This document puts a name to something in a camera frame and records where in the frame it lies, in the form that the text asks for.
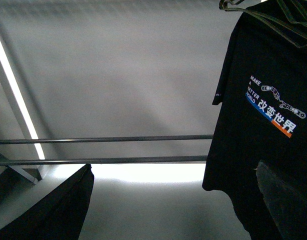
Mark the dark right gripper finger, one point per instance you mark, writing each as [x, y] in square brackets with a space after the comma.
[285, 199]

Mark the black t-shirt being hung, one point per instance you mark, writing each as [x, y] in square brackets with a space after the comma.
[60, 215]

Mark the black printed t-shirt hanging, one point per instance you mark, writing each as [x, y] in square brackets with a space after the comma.
[262, 92]

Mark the grey metal drying rack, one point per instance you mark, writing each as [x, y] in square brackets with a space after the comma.
[135, 159]

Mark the metal wire hanger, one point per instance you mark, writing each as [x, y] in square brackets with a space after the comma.
[286, 19]

